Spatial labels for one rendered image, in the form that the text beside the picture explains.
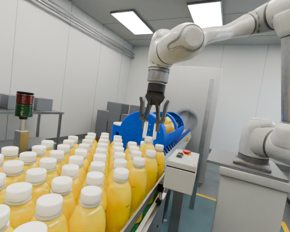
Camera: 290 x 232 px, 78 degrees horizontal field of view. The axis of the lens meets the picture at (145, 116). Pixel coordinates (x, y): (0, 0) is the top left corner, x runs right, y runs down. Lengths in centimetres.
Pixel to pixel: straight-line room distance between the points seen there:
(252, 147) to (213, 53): 533
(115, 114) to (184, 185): 424
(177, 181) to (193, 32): 47
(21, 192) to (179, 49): 51
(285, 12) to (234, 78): 515
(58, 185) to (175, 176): 38
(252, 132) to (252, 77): 502
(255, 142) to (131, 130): 67
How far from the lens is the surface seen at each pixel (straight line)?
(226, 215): 118
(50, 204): 35
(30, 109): 86
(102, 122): 506
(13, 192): 39
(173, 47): 59
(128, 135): 107
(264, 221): 119
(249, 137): 114
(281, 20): 99
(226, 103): 599
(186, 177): 64
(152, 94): 75
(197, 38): 58
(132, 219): 54
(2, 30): 423
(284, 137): 101
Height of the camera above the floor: 128
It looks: 4 degrees down
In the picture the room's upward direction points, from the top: 8 degrees clockwise
